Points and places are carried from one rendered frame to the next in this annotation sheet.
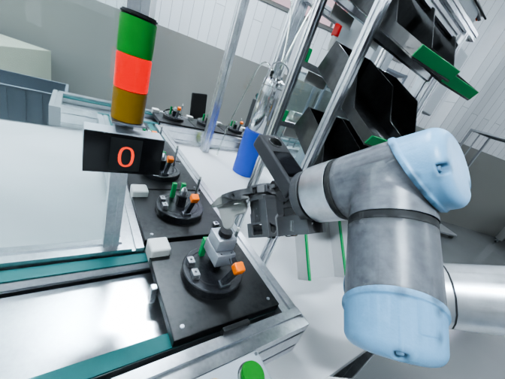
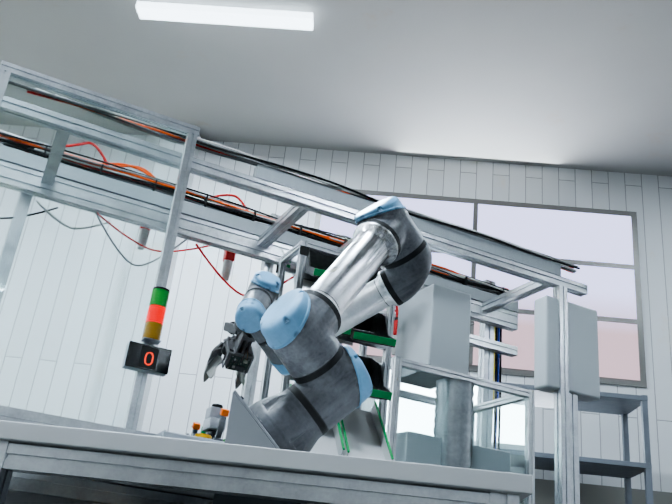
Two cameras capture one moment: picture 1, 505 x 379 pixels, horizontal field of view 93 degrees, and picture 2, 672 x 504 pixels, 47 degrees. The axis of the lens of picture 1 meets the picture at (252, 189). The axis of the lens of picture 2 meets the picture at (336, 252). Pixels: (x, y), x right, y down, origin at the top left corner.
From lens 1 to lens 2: 1.87 m
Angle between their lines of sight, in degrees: 50
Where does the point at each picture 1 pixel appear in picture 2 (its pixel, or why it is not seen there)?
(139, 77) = (159, 314)
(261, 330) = not seen: hidden behind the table
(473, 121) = not seen: outside the picture
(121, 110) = (149, 331)
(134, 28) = (159, 293)
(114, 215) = (133, 418)
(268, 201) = (229, 341)
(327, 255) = (329, 446)
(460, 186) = (265, 278)
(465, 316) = not seen: hidden behind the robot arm
